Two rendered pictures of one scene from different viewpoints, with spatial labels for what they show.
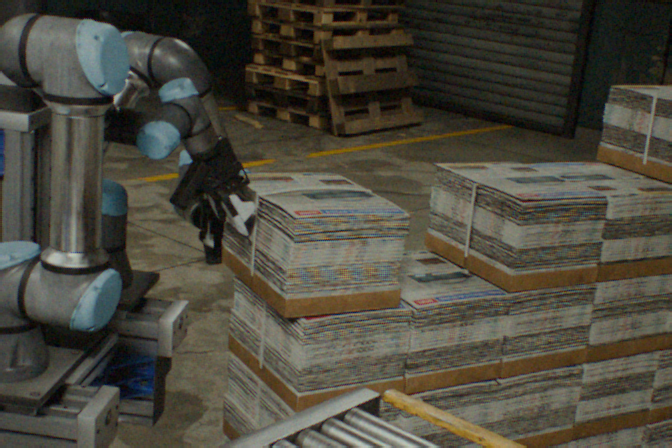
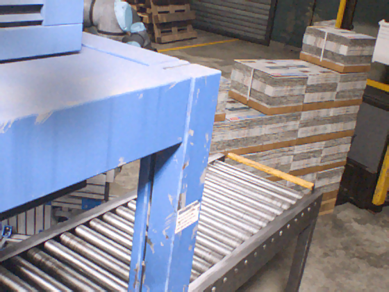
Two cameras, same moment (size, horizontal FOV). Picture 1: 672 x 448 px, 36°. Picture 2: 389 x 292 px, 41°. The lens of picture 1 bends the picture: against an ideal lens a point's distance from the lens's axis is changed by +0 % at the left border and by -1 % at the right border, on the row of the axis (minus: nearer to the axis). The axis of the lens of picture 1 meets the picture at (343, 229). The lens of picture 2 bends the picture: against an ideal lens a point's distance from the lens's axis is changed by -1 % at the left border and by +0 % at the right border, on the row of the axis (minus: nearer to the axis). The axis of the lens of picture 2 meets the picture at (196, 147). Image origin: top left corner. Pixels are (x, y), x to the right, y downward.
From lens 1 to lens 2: 54 cm
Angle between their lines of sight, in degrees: 9
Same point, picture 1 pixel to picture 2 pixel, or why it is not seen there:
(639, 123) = (319, 43)
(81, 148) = not seen: hidden behind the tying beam
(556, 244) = (287, 94)
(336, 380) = not seen: hidden behind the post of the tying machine
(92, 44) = (121, 10)
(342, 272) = not seen: hidden behind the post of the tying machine
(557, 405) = (283, 163)
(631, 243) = (316, 94)
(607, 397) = (303, 160)
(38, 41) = (98, 8)
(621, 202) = (313, 77)
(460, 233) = (245, 90)
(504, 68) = (236, 11)
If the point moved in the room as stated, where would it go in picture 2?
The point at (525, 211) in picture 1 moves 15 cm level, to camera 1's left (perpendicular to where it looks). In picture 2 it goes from (275, 80) to (249, 78)
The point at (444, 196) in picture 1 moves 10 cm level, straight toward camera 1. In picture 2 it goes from (237, 74) to (238, 78)
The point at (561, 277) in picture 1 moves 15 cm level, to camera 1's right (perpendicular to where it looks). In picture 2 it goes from (287, 108) to (312, 111)
